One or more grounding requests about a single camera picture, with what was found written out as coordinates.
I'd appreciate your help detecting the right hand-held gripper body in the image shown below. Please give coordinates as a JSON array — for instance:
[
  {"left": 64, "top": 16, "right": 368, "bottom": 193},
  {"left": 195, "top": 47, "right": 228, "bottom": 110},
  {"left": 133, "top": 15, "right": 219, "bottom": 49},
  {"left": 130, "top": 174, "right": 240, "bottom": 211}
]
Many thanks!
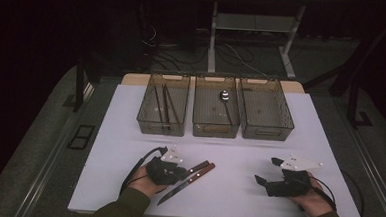
[{"left": 264, "top": 152, "right": 325, "bottom": 200}]

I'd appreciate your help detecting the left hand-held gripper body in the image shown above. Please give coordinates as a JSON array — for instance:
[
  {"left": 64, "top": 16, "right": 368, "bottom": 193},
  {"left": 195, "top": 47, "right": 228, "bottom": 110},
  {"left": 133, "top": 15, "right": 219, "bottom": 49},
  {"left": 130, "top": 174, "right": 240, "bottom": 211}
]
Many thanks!
[{"left": 145, "top": 144, "right": 191, "bottom": 188}]

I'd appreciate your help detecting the small amber plastic spoon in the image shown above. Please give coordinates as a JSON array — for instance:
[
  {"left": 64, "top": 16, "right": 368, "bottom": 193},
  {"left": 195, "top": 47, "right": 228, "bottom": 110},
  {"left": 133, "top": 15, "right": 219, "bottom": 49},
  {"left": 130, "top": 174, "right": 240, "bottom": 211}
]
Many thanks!
[{"left": 198, "top": 122, "right": 232, "bottom": 135}]

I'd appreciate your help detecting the smoky translucent plastic bin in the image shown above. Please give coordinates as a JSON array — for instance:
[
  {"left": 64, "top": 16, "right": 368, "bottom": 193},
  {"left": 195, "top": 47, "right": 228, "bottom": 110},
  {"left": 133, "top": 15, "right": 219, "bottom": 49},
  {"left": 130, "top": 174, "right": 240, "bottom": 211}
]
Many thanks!
[
  {"left": 135, "top": 71, "right": 192, "bottom": 137},
  {"left": 191, "top": 74, "right": 244, "bottom": 140},
  {"left": 234, "top": 76, "right": 298, "bottom": 143}
]

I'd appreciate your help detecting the thin metal spoon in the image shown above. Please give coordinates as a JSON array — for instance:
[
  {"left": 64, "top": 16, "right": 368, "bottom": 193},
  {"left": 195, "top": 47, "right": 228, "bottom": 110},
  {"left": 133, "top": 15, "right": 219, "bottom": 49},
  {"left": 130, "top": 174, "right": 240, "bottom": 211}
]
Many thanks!
[{"left": 217, "top": 89, "right": 236, "bottom": 126}]

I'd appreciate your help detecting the person's left hand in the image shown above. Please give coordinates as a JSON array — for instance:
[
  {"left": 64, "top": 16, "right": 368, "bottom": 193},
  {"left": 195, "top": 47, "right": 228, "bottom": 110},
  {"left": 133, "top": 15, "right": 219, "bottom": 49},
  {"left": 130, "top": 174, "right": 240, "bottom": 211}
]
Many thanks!
[{"left": 125, "top": 164, "right": 169, "bottom": 200}]

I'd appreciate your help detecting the person's right hand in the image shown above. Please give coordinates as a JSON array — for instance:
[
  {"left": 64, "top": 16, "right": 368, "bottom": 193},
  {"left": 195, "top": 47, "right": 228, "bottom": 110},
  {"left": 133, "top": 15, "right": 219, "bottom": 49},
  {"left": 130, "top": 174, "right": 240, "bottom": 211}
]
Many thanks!
[{"left": 288, "top": 180, "right": 337, "bottom": 217}]

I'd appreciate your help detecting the white table mat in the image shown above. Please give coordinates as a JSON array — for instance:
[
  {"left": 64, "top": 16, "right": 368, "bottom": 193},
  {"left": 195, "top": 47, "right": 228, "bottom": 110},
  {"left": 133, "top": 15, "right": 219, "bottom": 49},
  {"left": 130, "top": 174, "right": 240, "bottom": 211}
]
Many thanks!
[{"left": 67, "top": 80, "right": 371, "bottom": 217}]

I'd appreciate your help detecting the black angled stand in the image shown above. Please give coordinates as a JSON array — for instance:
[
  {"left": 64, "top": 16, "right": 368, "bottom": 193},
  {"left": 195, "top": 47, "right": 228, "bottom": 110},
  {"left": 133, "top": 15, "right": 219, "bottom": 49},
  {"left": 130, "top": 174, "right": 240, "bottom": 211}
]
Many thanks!
[{"left": 326, "top": 10, "right": 386, "bottom": 132}]

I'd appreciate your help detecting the black stand pole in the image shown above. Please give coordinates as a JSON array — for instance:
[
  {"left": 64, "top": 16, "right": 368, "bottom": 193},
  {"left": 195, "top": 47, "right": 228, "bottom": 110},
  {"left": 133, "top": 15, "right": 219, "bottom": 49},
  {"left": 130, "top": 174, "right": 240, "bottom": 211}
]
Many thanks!
[{"left": 74, "top": 53, "right": 87, "bottom": 113}]

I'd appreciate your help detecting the grey metal stand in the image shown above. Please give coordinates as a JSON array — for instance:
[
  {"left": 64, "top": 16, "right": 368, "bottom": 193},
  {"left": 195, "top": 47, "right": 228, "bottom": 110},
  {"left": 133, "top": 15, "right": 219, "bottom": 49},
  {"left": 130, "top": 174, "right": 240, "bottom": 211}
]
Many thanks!
[{"left": 206, "top": 0, "right": 307, "bottom": 80}]

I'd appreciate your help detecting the wooden-handled metal knife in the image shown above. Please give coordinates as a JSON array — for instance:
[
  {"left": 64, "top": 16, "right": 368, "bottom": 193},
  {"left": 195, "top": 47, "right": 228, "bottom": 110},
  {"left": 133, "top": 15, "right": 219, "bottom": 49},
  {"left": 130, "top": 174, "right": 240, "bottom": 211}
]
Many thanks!
[{"left": 157, "top": 159, "right": 216, "bottom": 210}]

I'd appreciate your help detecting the left hand-held gripper cable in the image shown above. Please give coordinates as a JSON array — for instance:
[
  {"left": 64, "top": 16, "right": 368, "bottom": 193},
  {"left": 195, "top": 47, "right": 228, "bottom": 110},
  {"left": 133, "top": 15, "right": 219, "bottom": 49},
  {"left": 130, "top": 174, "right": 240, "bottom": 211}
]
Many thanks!
[{"left": 119, "top": 144, "right": 169, "bottom": 198}]

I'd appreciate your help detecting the hand-held gripper cable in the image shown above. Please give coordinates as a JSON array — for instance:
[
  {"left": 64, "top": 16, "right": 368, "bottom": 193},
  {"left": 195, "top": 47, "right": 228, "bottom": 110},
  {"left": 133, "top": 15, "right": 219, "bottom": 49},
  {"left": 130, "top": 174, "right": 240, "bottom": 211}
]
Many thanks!
[
  {"left": 307, "top": 168, "right": 367, "bottom": 217},
  {"left": 119, "top": 144, "right": 169, "bottom": 198}
]

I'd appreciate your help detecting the right hand-held gripper cable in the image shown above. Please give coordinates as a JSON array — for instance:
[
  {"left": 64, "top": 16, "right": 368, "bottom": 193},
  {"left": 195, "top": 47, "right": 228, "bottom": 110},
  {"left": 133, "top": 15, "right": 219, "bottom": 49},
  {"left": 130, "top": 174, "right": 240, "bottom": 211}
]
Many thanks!
[{"left": 307, "top": 168, "right": 367, "bottom": 217}]

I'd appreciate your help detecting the metal floor rail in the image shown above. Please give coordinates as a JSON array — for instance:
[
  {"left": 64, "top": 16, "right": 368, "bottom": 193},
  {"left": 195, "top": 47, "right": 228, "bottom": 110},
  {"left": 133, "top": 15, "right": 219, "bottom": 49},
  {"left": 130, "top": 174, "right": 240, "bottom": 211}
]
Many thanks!
[
  {"left": 18, "top": 79, "right": 95, "bottom": 217},
  {"left": 345, "top": 126, "right": 386, "bottom": 217}
]

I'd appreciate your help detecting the black floor cable bundle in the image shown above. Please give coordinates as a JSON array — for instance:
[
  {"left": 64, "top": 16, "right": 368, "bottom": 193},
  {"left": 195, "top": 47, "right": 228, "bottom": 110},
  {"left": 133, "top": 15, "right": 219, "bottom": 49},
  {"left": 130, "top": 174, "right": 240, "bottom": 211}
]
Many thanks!
[{"left": 137, "top": 22, "right": 216, "bottom": 73}]

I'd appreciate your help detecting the white floor cable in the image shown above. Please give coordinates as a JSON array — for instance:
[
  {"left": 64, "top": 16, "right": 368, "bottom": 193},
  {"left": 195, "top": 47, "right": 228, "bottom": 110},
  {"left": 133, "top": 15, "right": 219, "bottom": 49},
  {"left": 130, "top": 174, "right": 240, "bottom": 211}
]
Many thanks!
[{"left": 221, "top": 42, "right": 272, "bottom": 78}]

